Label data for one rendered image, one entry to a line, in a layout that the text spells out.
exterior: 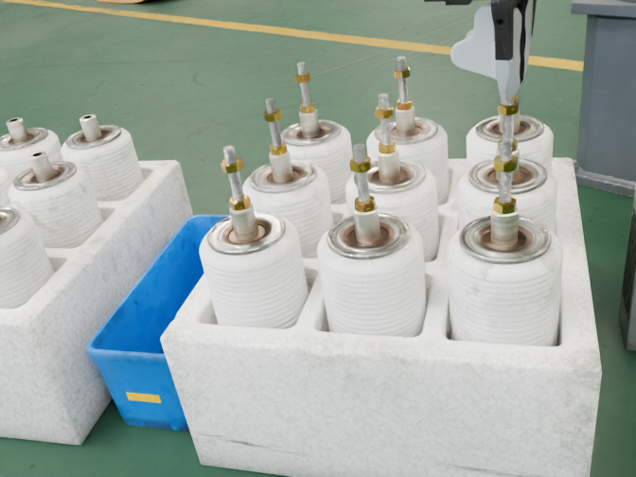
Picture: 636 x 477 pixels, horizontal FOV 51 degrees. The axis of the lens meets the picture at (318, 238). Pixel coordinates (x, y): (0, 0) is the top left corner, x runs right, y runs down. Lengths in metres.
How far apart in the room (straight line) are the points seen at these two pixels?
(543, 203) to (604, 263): 0.36
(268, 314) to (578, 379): 0.28
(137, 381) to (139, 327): 0.10
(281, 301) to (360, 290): 0.09
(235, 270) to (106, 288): 0.28
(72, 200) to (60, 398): 0.23
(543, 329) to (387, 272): 0.14
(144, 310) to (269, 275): 0.30
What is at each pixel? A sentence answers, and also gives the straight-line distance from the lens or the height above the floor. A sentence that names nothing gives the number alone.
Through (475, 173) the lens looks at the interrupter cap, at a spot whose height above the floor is 0.25.
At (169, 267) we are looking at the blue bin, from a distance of 0.92.
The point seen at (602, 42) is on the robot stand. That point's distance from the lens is 1.13.
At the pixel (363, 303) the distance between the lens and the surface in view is 0.58.
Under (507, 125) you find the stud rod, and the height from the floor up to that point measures 0.31.
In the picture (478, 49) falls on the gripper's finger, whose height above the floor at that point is 0.38.
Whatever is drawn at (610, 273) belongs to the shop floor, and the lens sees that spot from 1.00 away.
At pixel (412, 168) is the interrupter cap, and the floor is 0.25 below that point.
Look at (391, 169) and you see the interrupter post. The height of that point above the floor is 0.26.
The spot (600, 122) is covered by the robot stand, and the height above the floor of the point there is 0.11.
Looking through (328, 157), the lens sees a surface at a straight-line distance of 0.80.
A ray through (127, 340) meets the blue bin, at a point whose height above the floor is 0.08.
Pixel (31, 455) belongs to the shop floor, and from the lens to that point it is 0.87.
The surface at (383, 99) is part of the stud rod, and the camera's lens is 0.66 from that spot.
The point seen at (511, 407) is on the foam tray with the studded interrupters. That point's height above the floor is 0.13.
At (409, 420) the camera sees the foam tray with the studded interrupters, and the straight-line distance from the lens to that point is 0.63.
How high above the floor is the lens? 0.56
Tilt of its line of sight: 31 degrees down
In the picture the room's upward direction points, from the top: 9 degrees counter-clockwise
